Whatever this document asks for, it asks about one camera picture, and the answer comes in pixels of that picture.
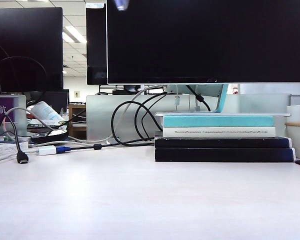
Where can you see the dark navy book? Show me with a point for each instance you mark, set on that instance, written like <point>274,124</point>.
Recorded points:
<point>215,155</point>
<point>215,142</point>

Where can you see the white bottle blue print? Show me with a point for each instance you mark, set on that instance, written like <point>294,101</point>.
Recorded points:
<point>46,111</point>

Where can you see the small black background monitor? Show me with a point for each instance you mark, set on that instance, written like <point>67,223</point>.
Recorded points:
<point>57,100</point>

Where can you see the wide black monitor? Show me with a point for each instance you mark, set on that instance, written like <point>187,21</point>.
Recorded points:
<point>27,50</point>

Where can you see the narrow black monitor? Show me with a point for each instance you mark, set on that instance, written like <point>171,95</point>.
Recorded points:
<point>96,50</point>

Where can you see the black round flat device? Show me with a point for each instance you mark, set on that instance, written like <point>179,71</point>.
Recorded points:
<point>50,137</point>

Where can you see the white adapter blue plug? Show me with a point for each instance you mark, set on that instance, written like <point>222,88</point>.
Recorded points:
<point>47,150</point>

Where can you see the white box printed label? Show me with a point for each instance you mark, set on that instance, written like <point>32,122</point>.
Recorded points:
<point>2,150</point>

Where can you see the brown wooden cabinet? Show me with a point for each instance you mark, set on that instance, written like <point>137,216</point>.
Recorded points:
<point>76,110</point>

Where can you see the teal book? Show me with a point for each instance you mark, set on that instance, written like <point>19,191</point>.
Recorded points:
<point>215,121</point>

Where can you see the ceiling light panel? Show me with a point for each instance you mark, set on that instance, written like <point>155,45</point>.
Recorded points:
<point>73,35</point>

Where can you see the light blue monitor stand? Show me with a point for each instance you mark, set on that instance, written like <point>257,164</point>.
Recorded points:
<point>223,100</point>

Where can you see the black AOC monitor white bezel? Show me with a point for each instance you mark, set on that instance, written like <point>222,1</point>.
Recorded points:
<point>202,37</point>

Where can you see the white book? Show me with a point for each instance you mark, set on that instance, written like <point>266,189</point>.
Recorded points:
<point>240,132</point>

